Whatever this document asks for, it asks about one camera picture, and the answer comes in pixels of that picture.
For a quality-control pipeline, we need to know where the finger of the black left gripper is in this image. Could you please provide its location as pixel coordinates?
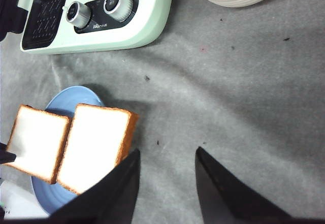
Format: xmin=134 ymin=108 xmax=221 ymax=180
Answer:
xmin=0 ymin=143 xmax=16 ymax=164

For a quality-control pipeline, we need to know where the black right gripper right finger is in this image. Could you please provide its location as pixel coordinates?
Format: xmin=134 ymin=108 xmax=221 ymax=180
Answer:
xmin=194 ymin=146 xmax=300 ymax=224

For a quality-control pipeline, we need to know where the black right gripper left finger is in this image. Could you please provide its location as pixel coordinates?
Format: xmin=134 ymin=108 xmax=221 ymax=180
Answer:
xmin=48 ymin=148 xmax=141 ymax=224

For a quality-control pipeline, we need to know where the toast bread slice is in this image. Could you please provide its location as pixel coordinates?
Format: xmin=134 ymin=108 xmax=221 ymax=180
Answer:
xmin=57 ymin=103 xmax=139 ymax=195
xmin=5 ymin=105 xmax=71 ymax=184

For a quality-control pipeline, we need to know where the mint green breakfast maker base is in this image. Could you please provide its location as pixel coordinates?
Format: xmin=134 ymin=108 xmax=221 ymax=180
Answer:
xmin=18 ymin=0 xmax=172 ymax=54

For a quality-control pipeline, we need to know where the blue round plate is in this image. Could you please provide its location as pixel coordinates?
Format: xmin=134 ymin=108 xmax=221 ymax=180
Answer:
xmin=31 ymin=85 xmax=104 ymax=214

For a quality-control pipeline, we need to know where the grey table cloth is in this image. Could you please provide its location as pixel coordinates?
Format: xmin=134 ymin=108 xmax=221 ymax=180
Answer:
xmin=1 ymin=0 xmax=324 ymax=223

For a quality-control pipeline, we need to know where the left silver control knob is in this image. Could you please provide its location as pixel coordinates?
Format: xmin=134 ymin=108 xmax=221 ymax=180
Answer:
xmin=66 ymin=1 xmax=91 ymax=28

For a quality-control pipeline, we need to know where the silver control knob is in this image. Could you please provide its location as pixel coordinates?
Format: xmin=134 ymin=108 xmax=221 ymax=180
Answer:
xmin=66 ymin=1 xmax=91 ymax=28
xmin=103 ymin=0 xmax=133 ymax=22

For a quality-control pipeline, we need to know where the right silver control knob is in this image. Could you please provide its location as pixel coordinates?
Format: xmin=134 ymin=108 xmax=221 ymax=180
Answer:
xmin=103 ymin=0 xmax=133 ymax=22

